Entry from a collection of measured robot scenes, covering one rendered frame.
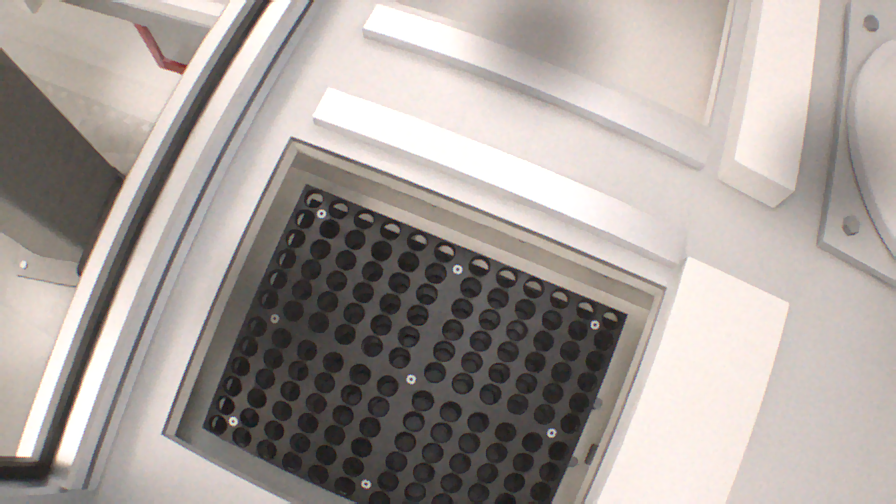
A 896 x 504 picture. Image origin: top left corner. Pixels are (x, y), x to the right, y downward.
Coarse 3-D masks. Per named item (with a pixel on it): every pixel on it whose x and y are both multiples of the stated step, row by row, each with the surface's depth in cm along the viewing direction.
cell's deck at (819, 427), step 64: (384, 0) 47; (832, 0) 50; (320, 64) 46; (384, 64) 46; (448, 64) 46; (832, 64) 48; (256, 128) 45; (320, 128) 45; (448, 128) 45; (512, 128) 45; (576, 128) 45; (704, 128) 46; (832, 128) 47; (256, 192) 44; (448, 192) 44; (640, 192) 45; (704, 192) 45; (192, 256) 43; (576, 256) 45; (640, 256) 43; (704, 256) 44; (768, 256) 44; (832, 256) 44; (192, 320) 42; (832, 320) 43; (192, 384) 43; (640, 384) 41; (768, 384) 42; (832, 384) 42; (128, 448) 39; (192, 448) 41; (768, 448) 41; (832, 448) 41
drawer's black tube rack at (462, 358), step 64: (320, 256) 51; (384, 256) 51; (448, 256) 51; (320, 320) 49; (384, 320) 49; (448, 320) 47; (512, 320) 47; (576, 320) 47; (256, 384) 45; (320, 384) 48; (384, 384) 49; (448, 384) 46; (512, 384) 46; (576, 384) 46; (256, 448) 44; (320, 448) 45; (384, 448) 45; (448, 448) 45; (512, 448) 45
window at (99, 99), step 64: (0, 0) 20; (64, 0) 23; (128, 0) 28; (192, 0) 33; (256, 0) 41; (0, 64) 21; (64, 64) 25; (128, 64) 30; (192, 64) 37; (0, 128) 23; (64, 128) 27; (128, 128) 33; (0, 192) 24; (64, 192) 29; (128, 192) 36; (0, 256) 25; (64, 256) 31; (0, 320) 27; (64, 320) 33; (0, 384) 28; (64, 384) 35; (0, 448) 29
